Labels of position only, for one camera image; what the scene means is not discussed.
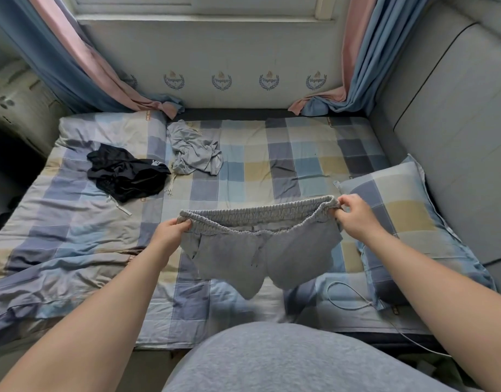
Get person's right hand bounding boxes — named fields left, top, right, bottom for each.
left=335, top=194, right=385, bottom=242

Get person's left hand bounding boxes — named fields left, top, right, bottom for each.
left=151, top=219, right=192, bottom=255

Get grey drawstring shorts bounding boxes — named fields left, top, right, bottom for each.
left=177, top=195, right=344, bottom=300

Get person's right forearm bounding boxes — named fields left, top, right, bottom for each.
left=361, top=229, right=501, bottom=392

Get person's left forearm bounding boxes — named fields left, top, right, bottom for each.
left=0, top=239, right=172, bottom=392

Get checked pillow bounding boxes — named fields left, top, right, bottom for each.
left=333, top=154, right=497, bottom=311

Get checked bed sheet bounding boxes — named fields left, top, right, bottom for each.
left=132, top=111, right=431, bottom=349

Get light grey crumpled garment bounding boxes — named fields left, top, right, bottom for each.
left=166, top=120, right=224, bottom=176

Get black shorts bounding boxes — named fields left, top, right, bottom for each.
left=86, top=143, right=171, bottom=204

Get checked quilt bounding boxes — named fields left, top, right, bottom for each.
left=0, top=110, right=182, bottom=337

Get grey padded headboard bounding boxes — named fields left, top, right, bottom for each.
left=367, top=0, right=501, bottom=278

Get person's grey shirt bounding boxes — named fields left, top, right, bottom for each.
left=163, top=321, right=451, bottom=392

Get blue and pink curtain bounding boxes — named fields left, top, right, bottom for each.
left=0, top=0, right=185, bottom=120
left=288, top=0, right=432, bottom=117

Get white cable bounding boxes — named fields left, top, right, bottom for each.
left=326, top=281, right=453, bottom=358

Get white window frame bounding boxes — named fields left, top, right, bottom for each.
left=69, top=0, right=349, bottom=26

